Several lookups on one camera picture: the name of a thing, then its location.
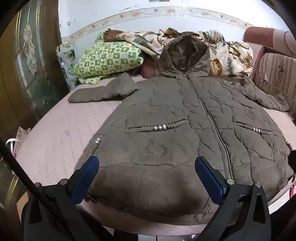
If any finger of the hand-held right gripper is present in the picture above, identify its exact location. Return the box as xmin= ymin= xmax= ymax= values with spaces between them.
xmin=287 ymin=149 xmax=296 ymax=173

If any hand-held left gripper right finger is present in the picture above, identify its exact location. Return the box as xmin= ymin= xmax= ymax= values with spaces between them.
xmin=195 ymin=156 xmax=271 ymax=241

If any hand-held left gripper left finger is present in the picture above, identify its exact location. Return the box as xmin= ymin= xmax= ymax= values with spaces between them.
xmin=23 ymin=156 xmax=100 ymax=241

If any olive quilted hooded jacket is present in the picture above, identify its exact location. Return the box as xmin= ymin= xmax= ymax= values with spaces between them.
xmin=68 ymin=35 xmax=294 ymax=226

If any pink quilted bed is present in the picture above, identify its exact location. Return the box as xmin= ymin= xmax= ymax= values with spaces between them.
xmin=14 ymin=74 xmax=296 ymax=237

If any white dotted bag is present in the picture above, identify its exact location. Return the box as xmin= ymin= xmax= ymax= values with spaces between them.
xmin=6 ymin=127 xmax=31 ymax=160

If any pink striped sofa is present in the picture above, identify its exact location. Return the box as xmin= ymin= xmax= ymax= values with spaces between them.
xmin=244 ymin=27 xmax=296 ymax=112

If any green printed plastic bag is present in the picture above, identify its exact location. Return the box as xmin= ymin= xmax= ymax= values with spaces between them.
xmin=56 ymin=43 xmax=80 ymax=91

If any green checked pillow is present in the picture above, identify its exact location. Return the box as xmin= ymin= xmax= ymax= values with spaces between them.
xmin=73 ymin=31 xmax=144 ymax=85

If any wooden door with glass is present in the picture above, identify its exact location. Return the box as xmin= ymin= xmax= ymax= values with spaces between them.
xmin=0 ymin=0 xmax=70 ymax=149

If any dark red pillow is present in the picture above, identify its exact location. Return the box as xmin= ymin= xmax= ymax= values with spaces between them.
xmin=141 ymin=58 xmax=162 ymax=78

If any brown cloth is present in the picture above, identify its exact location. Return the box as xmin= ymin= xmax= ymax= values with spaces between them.
xmin=103 ymin=28 xmax=125 ymax=42

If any leaf print blanket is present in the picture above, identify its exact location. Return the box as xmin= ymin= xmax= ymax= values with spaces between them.
xmin=116 ymin=28 xmax=254 ymax=78

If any black cable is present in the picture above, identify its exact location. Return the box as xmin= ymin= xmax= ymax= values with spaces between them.
xmin=0 ymin=137 xmax=68 ymax=241

